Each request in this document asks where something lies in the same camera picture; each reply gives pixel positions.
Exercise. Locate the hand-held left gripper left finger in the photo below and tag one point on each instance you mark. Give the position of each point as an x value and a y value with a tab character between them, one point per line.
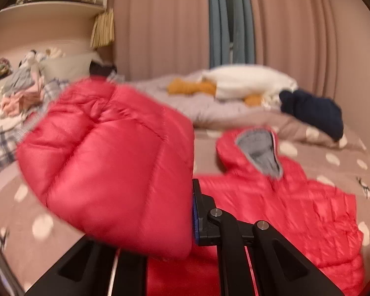
80	268

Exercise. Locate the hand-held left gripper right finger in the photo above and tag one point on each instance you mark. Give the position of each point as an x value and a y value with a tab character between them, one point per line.
194	222

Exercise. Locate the red puffer jacket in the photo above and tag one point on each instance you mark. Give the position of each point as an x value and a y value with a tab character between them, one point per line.
111	166

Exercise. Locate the pile of pastel clothes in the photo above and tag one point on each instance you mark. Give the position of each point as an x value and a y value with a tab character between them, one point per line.
21	98

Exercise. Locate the grey quilt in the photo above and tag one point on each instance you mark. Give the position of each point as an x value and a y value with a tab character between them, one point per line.
185	104

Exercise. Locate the brown polka-dot blanket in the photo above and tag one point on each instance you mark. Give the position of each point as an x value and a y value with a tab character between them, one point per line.
308	165

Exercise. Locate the white goose plush toy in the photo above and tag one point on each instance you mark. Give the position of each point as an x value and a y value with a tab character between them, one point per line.
249	80

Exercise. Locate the navy folded garment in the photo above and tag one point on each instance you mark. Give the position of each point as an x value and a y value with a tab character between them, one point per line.
314	111

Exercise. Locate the black cloth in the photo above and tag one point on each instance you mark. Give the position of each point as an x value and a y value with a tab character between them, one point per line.
101	67

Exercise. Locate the grey pillow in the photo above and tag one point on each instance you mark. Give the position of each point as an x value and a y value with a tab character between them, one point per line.
71	64

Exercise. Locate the blue curtain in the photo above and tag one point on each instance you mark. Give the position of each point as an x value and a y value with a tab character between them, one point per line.
222	21

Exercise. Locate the pink curtain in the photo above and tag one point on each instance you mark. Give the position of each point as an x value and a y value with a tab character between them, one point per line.
160	21

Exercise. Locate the yellow tassel fringe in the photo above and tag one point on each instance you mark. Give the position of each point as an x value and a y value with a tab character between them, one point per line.
102	29

